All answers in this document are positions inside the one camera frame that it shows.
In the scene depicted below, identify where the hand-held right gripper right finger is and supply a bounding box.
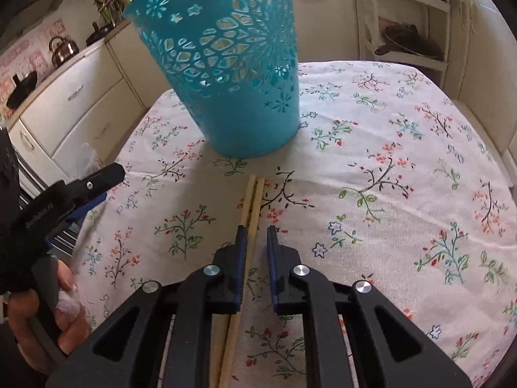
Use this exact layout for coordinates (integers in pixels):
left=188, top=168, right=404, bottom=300
left=267, top=225, right=472, bottom=388

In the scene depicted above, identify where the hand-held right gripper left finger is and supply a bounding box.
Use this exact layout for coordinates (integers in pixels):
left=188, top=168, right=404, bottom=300
left=46, top=225, right=248, bottom=388

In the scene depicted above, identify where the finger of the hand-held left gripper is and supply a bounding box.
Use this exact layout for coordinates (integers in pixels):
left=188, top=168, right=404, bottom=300
left=47, top=163, right=126, bottom=227
left=45, top=222, right=80, bottom=252

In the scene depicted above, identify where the light wooden chopstick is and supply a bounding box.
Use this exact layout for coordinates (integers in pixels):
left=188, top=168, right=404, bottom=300
left=218, top=177, right=266, bottom=388
left=208, top=174, right=258, bottom=388

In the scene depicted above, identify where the blue perforated plastic basket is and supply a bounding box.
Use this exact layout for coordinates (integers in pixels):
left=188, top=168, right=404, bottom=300
left=123, top=0, right=302, bottom=159

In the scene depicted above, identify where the bunch of kitchen utensils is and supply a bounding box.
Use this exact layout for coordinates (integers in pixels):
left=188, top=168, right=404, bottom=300
left=94, top=0, right=122, bottom=29

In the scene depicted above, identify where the person's left hand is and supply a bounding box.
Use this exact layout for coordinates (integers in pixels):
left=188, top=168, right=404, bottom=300
left=7, top=261, right=93, bottom=372

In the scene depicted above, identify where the clear plastic bag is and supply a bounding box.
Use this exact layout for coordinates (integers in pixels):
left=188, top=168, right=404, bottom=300
left=81, top=141, right=107, bottom=177

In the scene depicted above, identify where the cream kitchen cabinet with drawers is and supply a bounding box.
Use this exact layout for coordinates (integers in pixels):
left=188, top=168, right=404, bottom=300
left=8, top=40, right=148, bottom=189

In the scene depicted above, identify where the white floral tablecloth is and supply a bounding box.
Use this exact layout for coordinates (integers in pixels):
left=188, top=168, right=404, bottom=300
left=75, top=60, right=517, bottom=388

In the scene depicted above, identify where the black frying pan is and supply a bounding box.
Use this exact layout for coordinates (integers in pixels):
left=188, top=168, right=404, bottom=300
left=6, top=70, right=39, bottom=110

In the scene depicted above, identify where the metal kettle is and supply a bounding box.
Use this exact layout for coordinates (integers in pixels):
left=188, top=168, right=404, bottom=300
left=48, top=36, right=80, bottom=69

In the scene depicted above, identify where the black cooking pot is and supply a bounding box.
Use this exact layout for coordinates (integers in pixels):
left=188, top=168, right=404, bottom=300
left=85, top=22, right=116, bottom=47

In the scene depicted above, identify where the white shelf rack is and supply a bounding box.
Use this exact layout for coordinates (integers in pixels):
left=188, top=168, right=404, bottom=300
left=351, top=0, right=453, bottom=90

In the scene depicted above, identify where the dark round pan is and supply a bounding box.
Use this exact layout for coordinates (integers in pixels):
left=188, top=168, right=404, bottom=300
left=374, top=24, right=445, bottom=59

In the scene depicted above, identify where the cream tall cabinet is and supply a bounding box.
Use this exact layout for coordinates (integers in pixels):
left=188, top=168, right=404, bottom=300
left=444, top=0, right=517, bottom=162

